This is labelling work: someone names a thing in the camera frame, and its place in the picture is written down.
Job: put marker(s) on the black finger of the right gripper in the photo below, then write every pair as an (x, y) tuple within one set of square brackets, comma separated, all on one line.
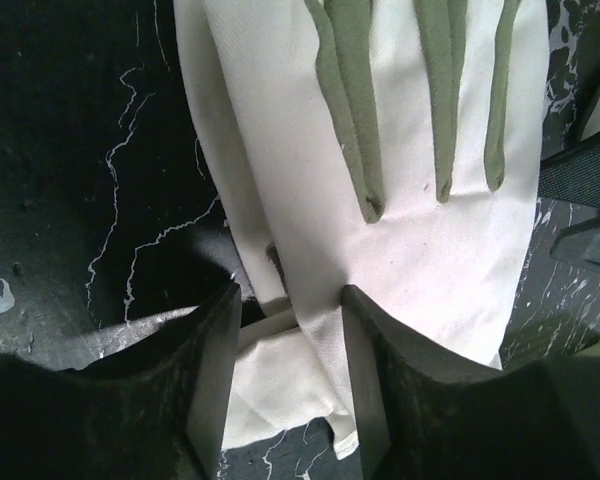
[(574, 176)]

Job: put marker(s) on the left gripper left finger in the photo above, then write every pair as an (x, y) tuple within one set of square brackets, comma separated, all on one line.
[(155, 410)]

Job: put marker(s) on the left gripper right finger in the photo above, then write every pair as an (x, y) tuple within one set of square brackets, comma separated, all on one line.
[(423, 411)]

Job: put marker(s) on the white glove green fingertips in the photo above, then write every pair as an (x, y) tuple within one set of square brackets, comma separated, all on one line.
[(390, 145)]

